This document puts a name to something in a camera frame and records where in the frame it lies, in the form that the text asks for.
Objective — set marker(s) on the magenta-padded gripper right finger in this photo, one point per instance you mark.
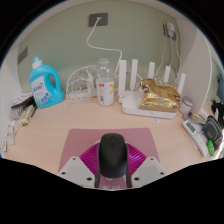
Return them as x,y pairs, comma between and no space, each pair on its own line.
148,170

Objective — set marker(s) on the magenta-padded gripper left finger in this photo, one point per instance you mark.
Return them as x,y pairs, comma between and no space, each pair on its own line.
73,170

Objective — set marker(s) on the black computer mouse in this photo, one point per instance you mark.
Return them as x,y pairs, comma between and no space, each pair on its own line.
112,156

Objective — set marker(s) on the pink mouse pad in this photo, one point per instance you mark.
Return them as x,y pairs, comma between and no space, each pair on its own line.
80,140

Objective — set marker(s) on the white router with antennas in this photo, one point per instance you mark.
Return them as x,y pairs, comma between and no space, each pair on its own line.
133,106

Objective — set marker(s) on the small green packet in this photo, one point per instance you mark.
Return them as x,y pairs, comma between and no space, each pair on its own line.
210,147

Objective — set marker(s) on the gold snack bag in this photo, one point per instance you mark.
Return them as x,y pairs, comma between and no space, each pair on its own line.
160,98

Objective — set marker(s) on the small white jar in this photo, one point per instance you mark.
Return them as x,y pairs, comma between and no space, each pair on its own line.
185,106

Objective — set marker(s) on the white power strip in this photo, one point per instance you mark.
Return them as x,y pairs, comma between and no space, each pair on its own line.
78,96

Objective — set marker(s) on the black pouch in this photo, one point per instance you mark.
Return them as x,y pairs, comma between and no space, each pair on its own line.
212,130

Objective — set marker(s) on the clear plastic bottle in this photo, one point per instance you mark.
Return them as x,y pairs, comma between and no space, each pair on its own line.
105,91

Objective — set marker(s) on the stack of dark flat packets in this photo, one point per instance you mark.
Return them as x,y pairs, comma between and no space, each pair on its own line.
21,100

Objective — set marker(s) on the blue detergent bottle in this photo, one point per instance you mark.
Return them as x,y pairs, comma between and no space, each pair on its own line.
41,88

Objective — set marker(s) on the grey wall plate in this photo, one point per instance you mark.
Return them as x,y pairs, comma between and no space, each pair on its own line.
22,55

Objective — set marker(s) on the wall socket with charger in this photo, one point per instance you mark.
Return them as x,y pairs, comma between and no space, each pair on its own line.
170,30

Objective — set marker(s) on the grey wall socket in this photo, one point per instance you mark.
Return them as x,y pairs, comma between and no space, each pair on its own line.
101,20

